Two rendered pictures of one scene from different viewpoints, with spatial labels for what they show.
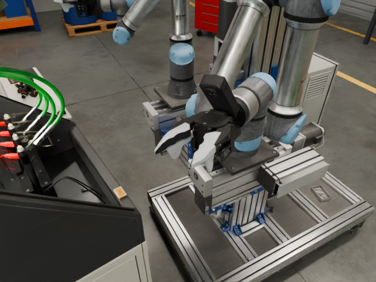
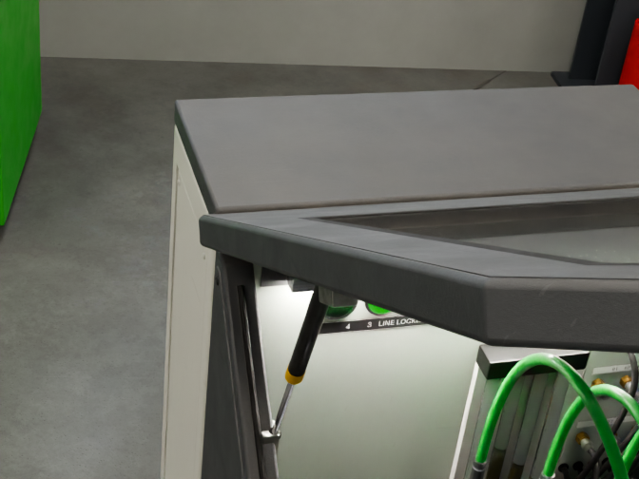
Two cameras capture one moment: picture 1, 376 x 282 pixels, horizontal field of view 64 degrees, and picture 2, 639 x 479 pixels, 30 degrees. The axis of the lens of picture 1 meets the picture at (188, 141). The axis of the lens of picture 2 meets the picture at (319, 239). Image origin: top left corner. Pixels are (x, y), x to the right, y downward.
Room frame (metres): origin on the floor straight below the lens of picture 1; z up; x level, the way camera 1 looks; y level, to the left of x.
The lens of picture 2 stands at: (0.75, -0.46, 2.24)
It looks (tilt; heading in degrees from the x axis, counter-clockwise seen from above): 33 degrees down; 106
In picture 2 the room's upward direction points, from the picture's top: 7 degrees clockwise
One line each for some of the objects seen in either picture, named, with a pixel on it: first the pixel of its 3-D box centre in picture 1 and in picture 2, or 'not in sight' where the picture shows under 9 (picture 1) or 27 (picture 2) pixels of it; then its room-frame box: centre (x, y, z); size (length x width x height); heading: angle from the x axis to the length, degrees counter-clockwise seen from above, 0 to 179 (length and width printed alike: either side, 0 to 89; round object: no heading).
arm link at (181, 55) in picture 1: (181, 60); not in sight; (1.36, 0.03, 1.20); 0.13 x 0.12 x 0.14; 2
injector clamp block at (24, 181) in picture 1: (32, 175); not in sight; (0.88, 0.64, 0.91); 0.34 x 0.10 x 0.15; 36
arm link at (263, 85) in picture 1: (254, 94); not in sight; (0.63, -0.16, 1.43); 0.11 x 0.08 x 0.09; 144
